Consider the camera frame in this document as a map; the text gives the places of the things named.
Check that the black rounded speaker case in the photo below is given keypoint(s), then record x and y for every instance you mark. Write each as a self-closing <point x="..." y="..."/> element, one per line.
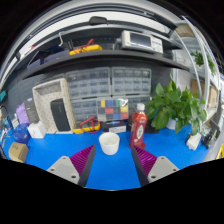
<point x="60" y="115"/>

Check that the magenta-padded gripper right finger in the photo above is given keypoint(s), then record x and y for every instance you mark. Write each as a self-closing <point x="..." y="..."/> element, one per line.
<point x="158" y="167"/>

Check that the brown cardboard box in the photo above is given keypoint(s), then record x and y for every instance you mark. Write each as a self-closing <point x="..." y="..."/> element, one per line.
<point x="18" y="152"/>

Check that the grey small-parts drawer cabinet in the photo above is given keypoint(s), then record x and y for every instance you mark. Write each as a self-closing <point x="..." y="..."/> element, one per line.
<point x="131" y="80"/>
<point x="136" y="100"/>
<point x="83" y="110"/>
<point x="88" y="83"/>

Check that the purple plastic bag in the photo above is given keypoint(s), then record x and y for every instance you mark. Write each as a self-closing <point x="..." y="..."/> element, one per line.
<point x="22" y="114"/>

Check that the red drink bottle white cap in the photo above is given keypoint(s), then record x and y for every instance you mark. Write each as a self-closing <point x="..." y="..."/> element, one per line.
<point x="138" y="128"/>

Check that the dark grey upright box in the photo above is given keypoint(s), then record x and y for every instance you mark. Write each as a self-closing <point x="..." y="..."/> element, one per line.
<point x="31" y="110"/>

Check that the black desk device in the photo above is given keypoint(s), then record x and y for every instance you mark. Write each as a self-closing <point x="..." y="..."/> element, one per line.
<point x="211" y="135"/>

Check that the teal tool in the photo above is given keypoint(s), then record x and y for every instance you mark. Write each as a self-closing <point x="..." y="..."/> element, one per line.
<point x="2" y="96"/>

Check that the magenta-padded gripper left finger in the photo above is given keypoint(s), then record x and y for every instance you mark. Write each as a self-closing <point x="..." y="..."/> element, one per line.
<point x="66" y="168"/>

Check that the yellow multimeter with red leads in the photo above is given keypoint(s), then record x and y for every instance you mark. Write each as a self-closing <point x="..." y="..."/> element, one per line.
<point x="87" y="126"/>

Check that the clear organizer box colourful compartments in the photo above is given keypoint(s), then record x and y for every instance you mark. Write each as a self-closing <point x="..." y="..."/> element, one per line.
<point x="112" y="109"/>

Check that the white shelf rack with boxes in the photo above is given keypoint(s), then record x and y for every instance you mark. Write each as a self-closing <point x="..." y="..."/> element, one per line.
<point x="213" y="96"/>

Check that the small white block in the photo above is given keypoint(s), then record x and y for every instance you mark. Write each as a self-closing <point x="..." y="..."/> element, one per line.
<point x="194" y="141"/>

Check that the white mug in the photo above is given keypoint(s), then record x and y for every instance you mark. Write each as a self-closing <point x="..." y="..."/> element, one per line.
<point x="109" y="144"/>

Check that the green potted plant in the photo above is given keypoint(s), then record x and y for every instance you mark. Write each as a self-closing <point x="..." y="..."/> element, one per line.
<point x="175" y="103"/>

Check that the white carton box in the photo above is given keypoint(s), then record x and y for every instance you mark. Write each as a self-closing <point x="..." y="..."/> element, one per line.
<point x="36" y="130"/>

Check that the black printed product box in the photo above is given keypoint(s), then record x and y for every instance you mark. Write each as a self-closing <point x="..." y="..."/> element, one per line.
<point x="114" y="126"/>

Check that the dark workbench shelf with equipment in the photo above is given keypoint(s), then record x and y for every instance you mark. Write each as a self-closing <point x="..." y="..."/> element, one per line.
<point x="106" y="56"/>

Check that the blue printed box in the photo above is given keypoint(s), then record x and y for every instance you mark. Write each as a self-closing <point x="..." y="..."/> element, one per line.
<point x="21" y="134"/>

